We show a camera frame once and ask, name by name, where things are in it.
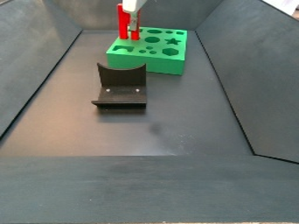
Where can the green foam shape board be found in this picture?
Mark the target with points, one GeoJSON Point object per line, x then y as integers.
{"type": "Point", "coordinates": [159, 49]}

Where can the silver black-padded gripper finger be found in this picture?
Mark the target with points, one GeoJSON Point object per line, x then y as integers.
{"type": "Point", "coordinates": [133, 18]}

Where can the red double-square object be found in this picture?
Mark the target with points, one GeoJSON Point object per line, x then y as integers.
{"type": "Point", "coordinates": [123, 24]}

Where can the black curved holder stand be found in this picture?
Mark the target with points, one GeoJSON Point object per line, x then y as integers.
{"type": "Point", "coordinates": [121, 87]}

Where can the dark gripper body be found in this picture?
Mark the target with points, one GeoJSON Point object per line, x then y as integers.
{"type": "Point", "coordinates": [132, 6]}

